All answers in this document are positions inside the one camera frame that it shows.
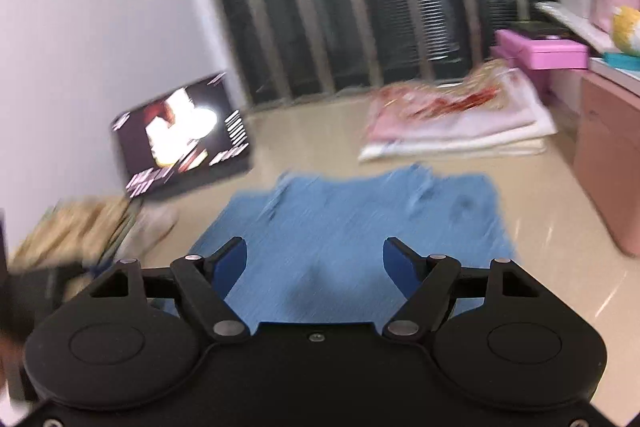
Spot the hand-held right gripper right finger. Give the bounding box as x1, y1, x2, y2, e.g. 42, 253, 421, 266
382, 236, 545, 342

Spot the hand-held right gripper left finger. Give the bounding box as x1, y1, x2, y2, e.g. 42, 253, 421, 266
89, 236, 251, 344

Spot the blue knit garment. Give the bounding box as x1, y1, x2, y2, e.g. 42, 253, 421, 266
186, 164, 519, 324

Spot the pale beige cloth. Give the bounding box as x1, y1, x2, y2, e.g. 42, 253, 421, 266
119, 202, 179, 259

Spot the cream folded garment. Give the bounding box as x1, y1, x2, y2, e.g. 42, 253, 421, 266
357, 129, 549, 164

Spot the black tablet with stand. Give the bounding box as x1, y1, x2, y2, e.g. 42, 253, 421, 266
110, 71, 255, 201

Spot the red floral folded garment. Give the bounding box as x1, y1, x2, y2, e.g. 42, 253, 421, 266
369, 59, 517, 128

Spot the pink folded garment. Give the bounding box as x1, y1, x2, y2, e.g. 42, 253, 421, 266
364, 71, 559, 144

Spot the magenta flat box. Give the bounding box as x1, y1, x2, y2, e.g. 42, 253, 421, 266
489, 46, 552, 106
494, 29, 590, 70

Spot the pink storage box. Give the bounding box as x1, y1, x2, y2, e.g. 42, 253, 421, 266
572, 69, 640, 259

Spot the small black case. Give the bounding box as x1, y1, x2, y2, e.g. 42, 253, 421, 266
509, 20, 569, 40

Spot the clear plastic packet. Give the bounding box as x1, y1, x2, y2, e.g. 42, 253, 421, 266
534, 0, 619, 54

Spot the teal flat item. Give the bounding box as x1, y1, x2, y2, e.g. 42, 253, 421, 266
602, 51, 640, 71

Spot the yellow white plush toy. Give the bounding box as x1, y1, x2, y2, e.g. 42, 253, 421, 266
610, 5, 640, 54

